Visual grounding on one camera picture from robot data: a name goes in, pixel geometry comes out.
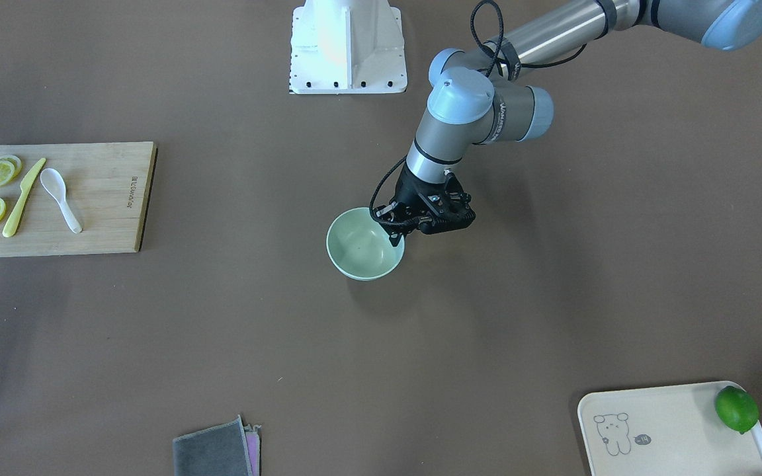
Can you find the grey cloth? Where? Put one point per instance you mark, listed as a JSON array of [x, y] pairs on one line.
[[219, 450]]

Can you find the cream plastic tray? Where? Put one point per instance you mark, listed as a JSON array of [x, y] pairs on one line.
[[666, 430]]

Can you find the white ceramic spoon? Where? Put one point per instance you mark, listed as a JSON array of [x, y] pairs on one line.
[[54, 184]]

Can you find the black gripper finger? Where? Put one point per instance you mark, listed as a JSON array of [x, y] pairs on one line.
[[396, 236]]

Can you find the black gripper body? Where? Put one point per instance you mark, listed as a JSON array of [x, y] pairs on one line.
[[411, 192]]

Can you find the bamboo cutting board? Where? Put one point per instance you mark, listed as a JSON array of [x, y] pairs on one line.
[[107, 188]]

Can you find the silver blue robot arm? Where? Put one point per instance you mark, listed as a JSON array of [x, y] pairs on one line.
[[475, 99]]

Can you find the mint green bowl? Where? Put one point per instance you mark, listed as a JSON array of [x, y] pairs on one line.
[[360, 248]]

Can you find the rear lemon slice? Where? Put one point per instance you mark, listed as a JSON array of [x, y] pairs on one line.
[[15, 161]]

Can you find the green lime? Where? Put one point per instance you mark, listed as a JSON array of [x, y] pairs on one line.
[[737, 409]]

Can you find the pink cloth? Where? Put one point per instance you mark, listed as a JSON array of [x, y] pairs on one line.
[[253, 446]]

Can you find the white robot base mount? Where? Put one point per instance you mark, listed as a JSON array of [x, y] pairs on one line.
[[347, 47]]

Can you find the yellow plastic knife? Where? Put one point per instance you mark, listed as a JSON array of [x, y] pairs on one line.
[[12, 223]]

